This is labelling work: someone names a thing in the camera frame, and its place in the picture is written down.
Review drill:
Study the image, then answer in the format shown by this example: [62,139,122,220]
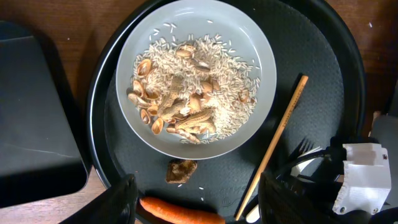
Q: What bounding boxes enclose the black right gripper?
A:
[273,136,397,223]

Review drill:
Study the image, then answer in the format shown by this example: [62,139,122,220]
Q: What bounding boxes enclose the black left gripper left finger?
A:
[60,174,138,224]

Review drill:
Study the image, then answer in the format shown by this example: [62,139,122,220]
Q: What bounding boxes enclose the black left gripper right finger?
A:
[258,172,311,224]

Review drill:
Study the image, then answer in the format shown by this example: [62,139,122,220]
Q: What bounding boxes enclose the white plastic fork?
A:
[245,139,323,223]

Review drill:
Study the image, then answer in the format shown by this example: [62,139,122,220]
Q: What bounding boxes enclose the orange carrot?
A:
[139,197,226,224]

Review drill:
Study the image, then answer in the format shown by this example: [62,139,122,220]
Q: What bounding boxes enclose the brown food scrap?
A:
[165,159,198,184]

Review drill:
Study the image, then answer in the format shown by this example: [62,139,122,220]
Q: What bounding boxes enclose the black rectangular bin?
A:
[1,21,88,207]

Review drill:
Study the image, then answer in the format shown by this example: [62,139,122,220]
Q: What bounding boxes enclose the wooden chopstick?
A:
[234,75,308,221]

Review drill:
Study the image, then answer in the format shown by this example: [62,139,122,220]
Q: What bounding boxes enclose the round black tray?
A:
[88,1,365,222]

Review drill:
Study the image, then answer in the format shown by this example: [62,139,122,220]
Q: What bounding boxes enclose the grey plate with food scraps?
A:
[116,1,277,160]

